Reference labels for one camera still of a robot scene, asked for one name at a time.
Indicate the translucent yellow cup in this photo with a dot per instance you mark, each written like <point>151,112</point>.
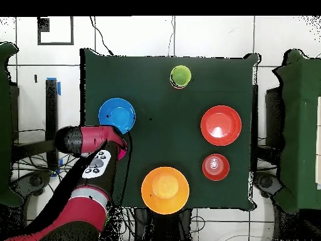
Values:
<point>180,75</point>

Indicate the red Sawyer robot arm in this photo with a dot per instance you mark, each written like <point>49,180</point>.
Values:
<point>82,213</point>

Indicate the dark green table cloth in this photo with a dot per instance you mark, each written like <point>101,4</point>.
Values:
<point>163,125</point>

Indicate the large blue bowl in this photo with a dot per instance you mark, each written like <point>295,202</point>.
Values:
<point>116,113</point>

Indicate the large yellow bowl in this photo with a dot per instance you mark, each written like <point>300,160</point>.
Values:
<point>165,190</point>

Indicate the large shallow orange bowl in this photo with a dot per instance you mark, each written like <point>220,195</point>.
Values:
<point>220,120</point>

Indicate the small orange bowl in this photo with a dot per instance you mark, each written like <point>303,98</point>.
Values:
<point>215,167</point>

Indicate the blue tape strip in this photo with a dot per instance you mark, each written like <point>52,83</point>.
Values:
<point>59,87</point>

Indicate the grey stand base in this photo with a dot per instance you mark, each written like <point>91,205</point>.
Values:
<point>265,182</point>

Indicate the black stand base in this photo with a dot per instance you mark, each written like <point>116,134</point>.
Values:
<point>30,183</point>

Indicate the neighbouring green table cloth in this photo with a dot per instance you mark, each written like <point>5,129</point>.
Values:
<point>301,125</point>
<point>5,125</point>

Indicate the black square floor marker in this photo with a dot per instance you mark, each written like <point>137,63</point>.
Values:
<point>43,25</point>

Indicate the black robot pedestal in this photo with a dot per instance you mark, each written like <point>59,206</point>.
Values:
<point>163,226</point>

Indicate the black table frame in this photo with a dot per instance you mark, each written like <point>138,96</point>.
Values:
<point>51,105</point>

